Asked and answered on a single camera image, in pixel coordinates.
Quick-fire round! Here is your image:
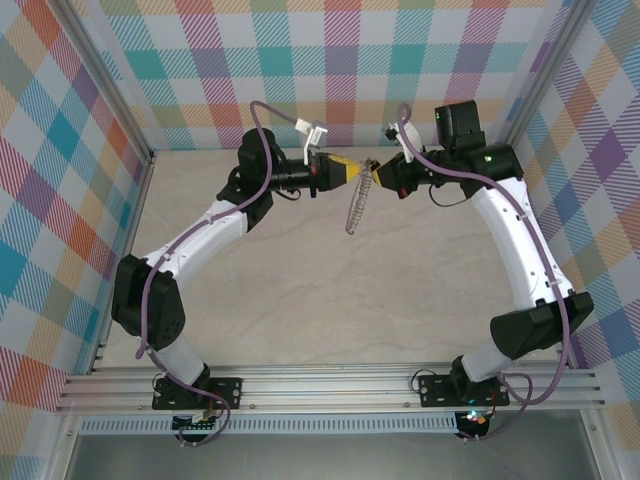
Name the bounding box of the white slotted cable duct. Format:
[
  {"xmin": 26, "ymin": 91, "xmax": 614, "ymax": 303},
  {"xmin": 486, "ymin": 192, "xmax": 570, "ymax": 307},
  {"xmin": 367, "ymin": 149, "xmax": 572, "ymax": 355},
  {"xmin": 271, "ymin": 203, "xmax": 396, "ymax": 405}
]
[{"xmin": 78, "ymin": 412, "xmax": 460, "ymax": 436}]

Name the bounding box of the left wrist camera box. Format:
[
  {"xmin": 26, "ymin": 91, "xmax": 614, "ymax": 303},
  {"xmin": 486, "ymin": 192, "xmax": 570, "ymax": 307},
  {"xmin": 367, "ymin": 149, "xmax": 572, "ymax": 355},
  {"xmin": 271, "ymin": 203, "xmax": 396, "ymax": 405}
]
[{"xmin": 294, "ymin": 117, "xmax": 330, "ymax": 164}]

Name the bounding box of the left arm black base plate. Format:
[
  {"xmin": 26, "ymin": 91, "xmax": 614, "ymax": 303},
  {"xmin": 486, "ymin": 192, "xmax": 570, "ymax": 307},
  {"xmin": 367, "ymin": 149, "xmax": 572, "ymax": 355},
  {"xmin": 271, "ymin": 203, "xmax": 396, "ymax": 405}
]
[{"xmin": 151, "ymin": 375, "xmax": 245, "ymax": 412}]

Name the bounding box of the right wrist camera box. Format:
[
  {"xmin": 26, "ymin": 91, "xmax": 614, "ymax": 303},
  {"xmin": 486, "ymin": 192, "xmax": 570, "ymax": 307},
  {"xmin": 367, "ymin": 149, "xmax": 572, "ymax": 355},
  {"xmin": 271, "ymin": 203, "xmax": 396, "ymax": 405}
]
[{"xmin": 382, "ymin": 119, "xmax": 422, "ymax": 165}]

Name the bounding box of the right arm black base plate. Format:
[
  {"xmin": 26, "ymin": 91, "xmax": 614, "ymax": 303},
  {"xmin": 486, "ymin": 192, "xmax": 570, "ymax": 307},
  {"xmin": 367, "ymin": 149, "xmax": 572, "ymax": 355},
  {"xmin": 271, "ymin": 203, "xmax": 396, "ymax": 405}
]
[{"xmin": 416, "ymin": 373, "xmax": 512, "ymax": 409}]

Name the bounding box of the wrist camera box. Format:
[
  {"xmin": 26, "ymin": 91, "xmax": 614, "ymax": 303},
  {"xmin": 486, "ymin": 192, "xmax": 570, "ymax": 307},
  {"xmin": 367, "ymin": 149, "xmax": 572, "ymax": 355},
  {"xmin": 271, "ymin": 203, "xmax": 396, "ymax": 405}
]
[
  {"xmin": 382, "ymin": 119, "xmax": 422, "ymax": 165},
  {"xmin": 294, "ymin": 117, "xmax": 330, "ymax": 164}
]

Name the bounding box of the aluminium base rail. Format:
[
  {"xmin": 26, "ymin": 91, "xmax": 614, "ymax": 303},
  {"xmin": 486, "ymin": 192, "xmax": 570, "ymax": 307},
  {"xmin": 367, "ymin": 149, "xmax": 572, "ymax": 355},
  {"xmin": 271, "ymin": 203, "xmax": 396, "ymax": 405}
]
[{"xmin": 54, "ymin": 360, "xmax": 607, "ymax": 414}]

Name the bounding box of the aluminium side rail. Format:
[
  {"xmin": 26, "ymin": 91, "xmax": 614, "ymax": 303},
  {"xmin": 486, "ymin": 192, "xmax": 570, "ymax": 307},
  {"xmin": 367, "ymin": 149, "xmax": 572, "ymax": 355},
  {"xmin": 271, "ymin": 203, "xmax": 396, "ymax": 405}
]
[
  {"xmin": 498, "ymin": 147, "xmax": 576, "ymax": 370},
  {"xmin": 85, "ymin": 149, "xmax": 157, "ymax": 377}
]

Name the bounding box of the grey metal shelf panel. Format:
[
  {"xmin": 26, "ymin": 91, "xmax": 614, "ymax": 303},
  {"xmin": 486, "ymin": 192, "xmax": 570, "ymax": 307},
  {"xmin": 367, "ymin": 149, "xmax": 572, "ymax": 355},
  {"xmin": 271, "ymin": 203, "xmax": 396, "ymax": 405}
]
[{"xmin": 64, "ymin": 432, "xmax": 601, "ymax": 480}]

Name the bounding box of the aluminium frame post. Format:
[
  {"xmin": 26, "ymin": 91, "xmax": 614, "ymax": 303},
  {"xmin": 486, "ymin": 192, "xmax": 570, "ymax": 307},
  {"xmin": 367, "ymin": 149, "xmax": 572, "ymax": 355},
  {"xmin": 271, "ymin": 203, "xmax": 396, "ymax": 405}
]
[
  {"xmin": 498, "ymin": 0, "xmax": 587, "ymax": 161},
  {"xmin": 55, "ymin": 0, "xmax": 157, "ymax": 169}
]

